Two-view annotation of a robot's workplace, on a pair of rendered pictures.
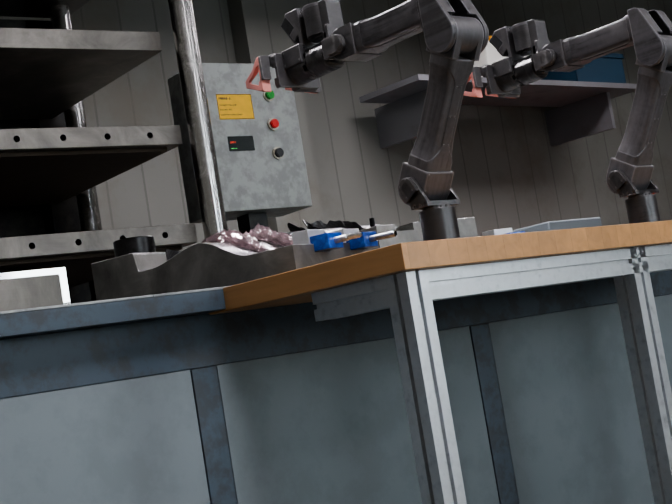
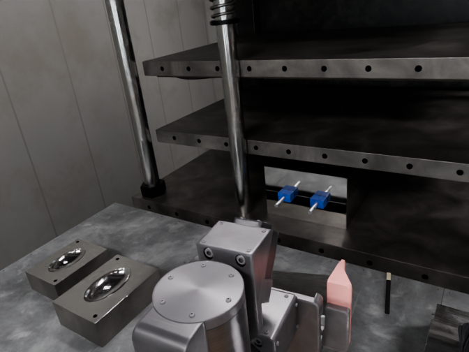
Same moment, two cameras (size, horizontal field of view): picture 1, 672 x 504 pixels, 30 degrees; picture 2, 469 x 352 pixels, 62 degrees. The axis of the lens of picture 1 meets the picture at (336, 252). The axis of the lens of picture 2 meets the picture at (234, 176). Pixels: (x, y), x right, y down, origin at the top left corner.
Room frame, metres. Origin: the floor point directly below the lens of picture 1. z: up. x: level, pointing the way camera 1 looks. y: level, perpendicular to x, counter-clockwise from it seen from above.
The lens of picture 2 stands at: (2.24, -0.23, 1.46)
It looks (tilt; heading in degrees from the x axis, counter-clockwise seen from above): 24 degrees down; 72
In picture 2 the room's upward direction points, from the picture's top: 6 degrees counter-clockwise
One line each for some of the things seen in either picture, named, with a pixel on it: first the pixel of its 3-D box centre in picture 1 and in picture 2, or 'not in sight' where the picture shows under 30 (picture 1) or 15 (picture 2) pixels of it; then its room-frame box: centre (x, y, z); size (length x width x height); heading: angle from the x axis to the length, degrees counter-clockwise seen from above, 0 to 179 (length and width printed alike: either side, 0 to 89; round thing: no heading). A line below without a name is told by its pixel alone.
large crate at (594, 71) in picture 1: (576, 76); not in sight; (7.41, -1.59, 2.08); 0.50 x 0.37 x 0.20; 132
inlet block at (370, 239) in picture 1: (366, 239); not in sight; (2.28, -0.06, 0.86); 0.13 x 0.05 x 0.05; 54
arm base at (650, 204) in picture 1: (643, 214); not in sight; (2.52, -0.63, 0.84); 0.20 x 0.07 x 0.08; 132
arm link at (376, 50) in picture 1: (403, 39); not in sight; (2.13, -0.17, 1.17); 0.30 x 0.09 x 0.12; 42
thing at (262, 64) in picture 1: (266, 78); not in sight; (2.35, 0.08, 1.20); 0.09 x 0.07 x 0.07; 42
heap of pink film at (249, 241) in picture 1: (234, 244); not in sight; (2.39, 0.19, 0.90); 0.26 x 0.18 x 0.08; 54
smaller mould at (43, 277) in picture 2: not in sight; (70, 268); (2.07, 0.77, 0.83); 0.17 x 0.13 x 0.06; 37
